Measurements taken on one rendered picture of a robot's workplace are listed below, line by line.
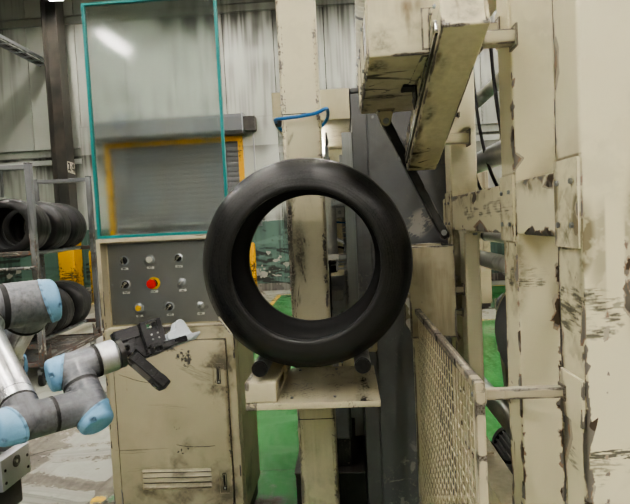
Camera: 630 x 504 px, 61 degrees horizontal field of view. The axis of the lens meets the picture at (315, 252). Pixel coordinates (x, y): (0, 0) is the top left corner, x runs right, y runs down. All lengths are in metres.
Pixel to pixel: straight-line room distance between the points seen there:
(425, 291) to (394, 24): 0.86
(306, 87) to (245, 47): 9.57
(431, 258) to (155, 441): 1.37
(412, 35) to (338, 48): 9.99
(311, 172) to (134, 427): 1.44
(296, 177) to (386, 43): 0.41
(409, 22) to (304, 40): 0.70
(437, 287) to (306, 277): 0.43
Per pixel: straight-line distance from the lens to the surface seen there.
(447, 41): 1.18
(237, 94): 11.20
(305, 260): 1.80
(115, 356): 1.34
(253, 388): 1.52
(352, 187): 1.40
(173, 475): 2.47
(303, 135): 1.82
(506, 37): 1.28
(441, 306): 1.77
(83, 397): 1.27
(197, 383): 2.30
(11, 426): 1.22
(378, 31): 1.25
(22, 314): 1.52
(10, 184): 12.72
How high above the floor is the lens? 1.29
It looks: 3 degrees down
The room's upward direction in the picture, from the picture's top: 3 degrees counter-clockwise
